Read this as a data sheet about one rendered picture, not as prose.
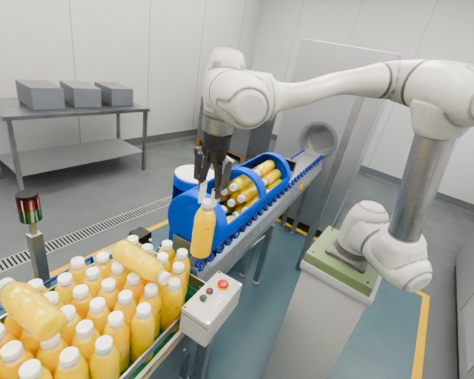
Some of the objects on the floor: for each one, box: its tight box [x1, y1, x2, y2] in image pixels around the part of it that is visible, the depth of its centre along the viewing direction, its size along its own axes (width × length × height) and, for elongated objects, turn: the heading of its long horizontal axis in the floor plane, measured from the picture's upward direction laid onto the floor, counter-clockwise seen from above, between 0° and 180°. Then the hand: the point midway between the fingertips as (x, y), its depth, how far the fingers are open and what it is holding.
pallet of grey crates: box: [196, 96, 277, 165], centre depth 523 cm, size 120×80×119 cm
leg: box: [179, 347, 195, 379], centre depth 153 cm, size 6×6×63 cm
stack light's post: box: [26, 230, 50, 283], centre depth 122 cm, size 4×4×110 cm
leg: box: [290, 186, 310, 235], centre depth 312 cm, size 6×6×63 cm
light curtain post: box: [295, 96, 366, 272], centre depth 235 cm, size 6×6×170 cm
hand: (208, 195), depth 87 cm, fingers closed on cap, 4 cm apart
